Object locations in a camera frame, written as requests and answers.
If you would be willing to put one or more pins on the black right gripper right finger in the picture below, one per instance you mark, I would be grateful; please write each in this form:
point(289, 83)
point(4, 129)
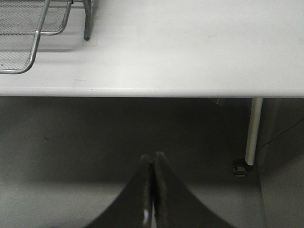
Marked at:
point(175, 205)

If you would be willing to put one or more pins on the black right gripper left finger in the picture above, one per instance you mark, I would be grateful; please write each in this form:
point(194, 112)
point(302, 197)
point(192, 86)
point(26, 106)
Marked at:
point(132, 208)

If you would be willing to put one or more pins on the white table leg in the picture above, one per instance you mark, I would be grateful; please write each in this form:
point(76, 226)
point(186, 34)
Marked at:
point(253, 129)

